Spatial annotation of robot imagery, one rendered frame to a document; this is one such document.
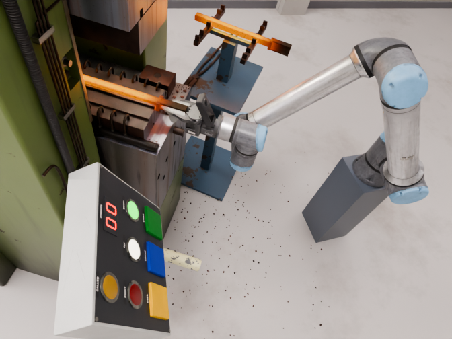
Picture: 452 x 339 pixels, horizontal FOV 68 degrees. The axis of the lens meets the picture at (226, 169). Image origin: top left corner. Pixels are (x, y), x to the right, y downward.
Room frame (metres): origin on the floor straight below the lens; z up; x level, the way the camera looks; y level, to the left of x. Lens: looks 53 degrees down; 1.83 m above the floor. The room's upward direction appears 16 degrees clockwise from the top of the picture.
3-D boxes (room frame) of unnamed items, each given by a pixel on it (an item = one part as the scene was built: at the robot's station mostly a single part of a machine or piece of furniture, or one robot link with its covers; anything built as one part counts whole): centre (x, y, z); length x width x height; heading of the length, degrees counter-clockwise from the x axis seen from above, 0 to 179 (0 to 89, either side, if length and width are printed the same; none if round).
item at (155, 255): (0.28, 0.11, 1.01); 0.07 x 0.05 x 0.07; 24
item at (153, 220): (0.37, 0.15, 1.01); 0.07 x 0.05 x 0.07; 24
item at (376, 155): (1.15, -0.70, 0.79); 0.17 x 0.15 x 0.18; 14
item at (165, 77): (0.98, 0.35, 0.95); 0.12 x 0.09 x 0.07; 89
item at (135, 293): (0.17, 0.11, 1.09); 0.05 x 0.03 x 0.04; 179
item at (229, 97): (1.34, 0.14, 0.76); 0.40 x 0.30 x 0.02; 172
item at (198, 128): (0.82, 0.12, 0.97); 0.12 x 0.08 x 0.09; 89
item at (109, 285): (0.16, 0.15, 1.16); 0.05 x 0.03 x 0.04; 179
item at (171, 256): (0.45, 0.21, 0.62); 0.44 x 0.05 x 0.05; 89
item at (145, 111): (0.80, 0.50, 0.96); 0.42 x 0.20 x 0.09; 89
